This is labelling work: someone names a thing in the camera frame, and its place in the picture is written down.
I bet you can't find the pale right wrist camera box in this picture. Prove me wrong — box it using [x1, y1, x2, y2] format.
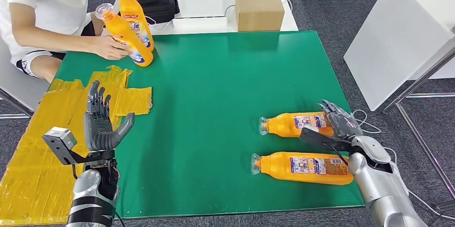
[299, 125, 354, 154]

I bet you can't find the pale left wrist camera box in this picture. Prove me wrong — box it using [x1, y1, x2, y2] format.
[42, 127, 116, 166]

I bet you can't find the green table mat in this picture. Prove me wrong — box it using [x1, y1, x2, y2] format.
[53, 30, 367, 219]

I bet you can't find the brown cardboard box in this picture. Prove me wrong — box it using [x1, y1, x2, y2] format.
[234, 0, 286, 33]

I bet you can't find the metal stand frame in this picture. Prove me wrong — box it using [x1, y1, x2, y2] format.
[381, 42, 455, 201]

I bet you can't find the large white table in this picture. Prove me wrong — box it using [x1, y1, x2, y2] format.
[343, 0, 455, 112]

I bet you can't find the orange detergent bottle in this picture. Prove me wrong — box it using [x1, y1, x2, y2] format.
[250, 151, 355, 186]
[94, 3, 154, 68]
[258, 111, 335, 138]
[113, 0, 155, 53]

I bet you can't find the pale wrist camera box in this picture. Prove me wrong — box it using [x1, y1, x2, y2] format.
[299, 125, 354, 154]
[42, 127, 116, 166]

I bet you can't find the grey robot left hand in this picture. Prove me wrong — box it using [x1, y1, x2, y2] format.
[83, 80, 136, 152]

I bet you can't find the yellow taped cardboard sheet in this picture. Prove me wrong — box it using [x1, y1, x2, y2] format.
[0, 64, 153, 226]

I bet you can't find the white floor cable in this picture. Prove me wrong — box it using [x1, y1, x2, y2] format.
[351, 109, 455, 221]

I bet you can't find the grey bench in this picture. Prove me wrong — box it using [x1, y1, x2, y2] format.
[0, 39, 50, 119]

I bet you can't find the black carry bag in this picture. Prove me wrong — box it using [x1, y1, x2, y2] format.
[136, 0, 181, 25]

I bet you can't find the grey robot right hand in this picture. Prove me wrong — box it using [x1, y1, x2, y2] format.
[317, 99, 364, 141]

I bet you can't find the person's right hand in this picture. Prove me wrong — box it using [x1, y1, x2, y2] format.
[93, 35, 133, 61]

